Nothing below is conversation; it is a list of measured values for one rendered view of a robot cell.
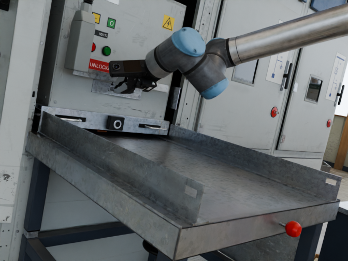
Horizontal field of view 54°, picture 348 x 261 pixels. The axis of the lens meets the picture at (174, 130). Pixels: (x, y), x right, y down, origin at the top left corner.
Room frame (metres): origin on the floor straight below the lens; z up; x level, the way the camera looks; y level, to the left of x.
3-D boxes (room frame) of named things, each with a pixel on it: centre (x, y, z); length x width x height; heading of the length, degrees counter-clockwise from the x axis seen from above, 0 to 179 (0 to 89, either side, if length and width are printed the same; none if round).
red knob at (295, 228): (0.70, -0.28, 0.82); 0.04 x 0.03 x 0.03; 43
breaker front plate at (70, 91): (1.25, 0.23, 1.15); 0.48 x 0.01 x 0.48; 133
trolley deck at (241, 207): (0.97, -0.03, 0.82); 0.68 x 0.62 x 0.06; 43
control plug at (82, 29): (1.05, 0.33, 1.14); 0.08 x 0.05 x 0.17; 43
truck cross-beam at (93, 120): (1.26, 0.24, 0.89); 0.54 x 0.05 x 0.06; 133
